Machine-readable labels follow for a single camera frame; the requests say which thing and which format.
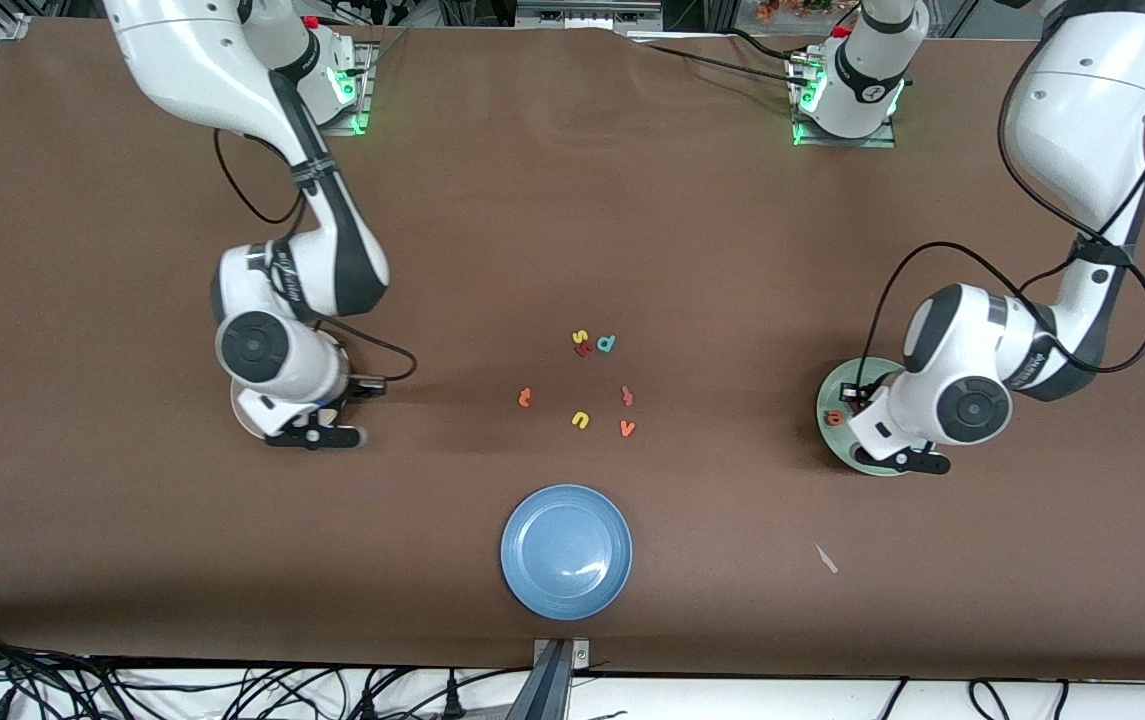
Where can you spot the beige brown plastic plate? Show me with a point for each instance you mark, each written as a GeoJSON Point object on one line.
{"type": "Point", "coordinates": [244, 420]}

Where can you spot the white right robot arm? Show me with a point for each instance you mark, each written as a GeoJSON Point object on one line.
{"type": "Point", "coordinates": [182, 60]}

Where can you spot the blue plastic plate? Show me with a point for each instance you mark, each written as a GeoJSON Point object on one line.
{"type": "Point", "coordinates": [566, 552]}

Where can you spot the brown paper table cover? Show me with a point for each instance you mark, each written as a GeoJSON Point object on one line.
{"type": "Point", "coordinates": [132, 550]}

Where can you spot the yellow foam letter u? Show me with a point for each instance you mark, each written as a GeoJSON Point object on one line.
{"type": "Point", "coordinates": [580, 423]}

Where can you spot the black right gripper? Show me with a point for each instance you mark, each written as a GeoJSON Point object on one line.
{"type": "Point", "coordinates": [344, 393]}

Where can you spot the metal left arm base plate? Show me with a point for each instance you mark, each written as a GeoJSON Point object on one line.
{"type": "Point", "coordinates": [847, 142]}

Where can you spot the light green plastic plate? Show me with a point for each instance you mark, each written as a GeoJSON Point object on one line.
{"type": "Point", "coordinates": [827, 440]}

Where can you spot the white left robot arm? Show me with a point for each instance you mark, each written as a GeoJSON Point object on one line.
{"type": "Point", "coordinates": [1082, 120]}

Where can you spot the orange leafy object cluster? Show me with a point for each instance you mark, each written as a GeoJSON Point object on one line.
{"type": "Point", "coordinates": [792, 8]}

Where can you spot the grey aluminium mount pole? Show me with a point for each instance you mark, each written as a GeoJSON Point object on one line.
{"type": "Point", "coordinates": [544, 690]}

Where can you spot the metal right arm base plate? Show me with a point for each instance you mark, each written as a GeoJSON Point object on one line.
{"type": "Point", "coordinates": [364, 100]}

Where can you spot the grey metal box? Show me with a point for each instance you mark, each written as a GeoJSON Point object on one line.
{"type": "Point", "coordinates": [587, 14]}

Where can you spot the grey metal mount bracket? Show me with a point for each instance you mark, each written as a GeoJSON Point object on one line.
{"type": "Point", "coordinates": [580, 655]}

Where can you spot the small white tape scrap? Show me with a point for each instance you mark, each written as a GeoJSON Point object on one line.
{"type": "Point", "coordinates": [826, 559]}

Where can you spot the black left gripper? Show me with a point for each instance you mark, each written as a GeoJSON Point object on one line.
{"type": "Point", "coordinates": [863, 397]}

